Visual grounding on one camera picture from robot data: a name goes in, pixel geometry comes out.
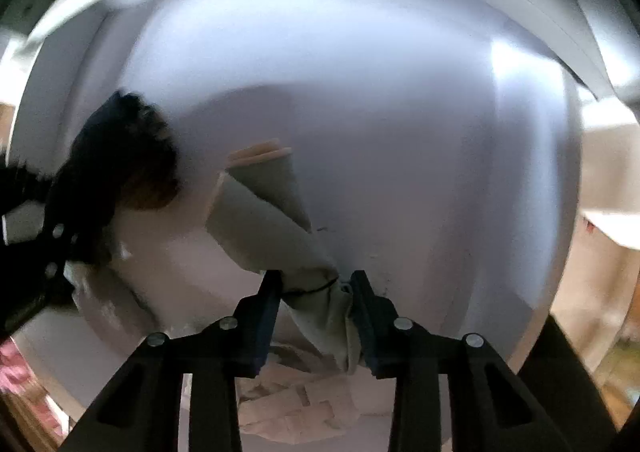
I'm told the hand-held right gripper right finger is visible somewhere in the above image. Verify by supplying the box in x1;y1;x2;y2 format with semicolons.
349;270;571;452

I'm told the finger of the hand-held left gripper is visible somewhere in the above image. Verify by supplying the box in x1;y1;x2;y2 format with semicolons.
0;165;76;243
0;237;76;335

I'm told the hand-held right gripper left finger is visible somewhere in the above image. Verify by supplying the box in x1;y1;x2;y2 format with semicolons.
60;270;283;452

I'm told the dark cloth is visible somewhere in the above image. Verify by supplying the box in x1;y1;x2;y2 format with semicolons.
47;91;181;265

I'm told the grey-green cloth bundle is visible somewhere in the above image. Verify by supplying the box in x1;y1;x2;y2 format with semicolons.
205;152;368;375

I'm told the white shelf compartment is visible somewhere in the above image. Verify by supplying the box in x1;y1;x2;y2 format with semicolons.
5;0;640;452

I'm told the cream folded cloth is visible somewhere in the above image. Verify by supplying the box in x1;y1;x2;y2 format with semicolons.
227;138;293;167

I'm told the black clothing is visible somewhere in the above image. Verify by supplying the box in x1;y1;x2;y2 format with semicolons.
520;315;631;452

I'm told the white ledge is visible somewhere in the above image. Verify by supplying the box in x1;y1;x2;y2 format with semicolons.
580;209;640;250

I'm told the white strappy cloth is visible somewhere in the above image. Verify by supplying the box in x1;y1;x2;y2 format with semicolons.
237;342;396;443

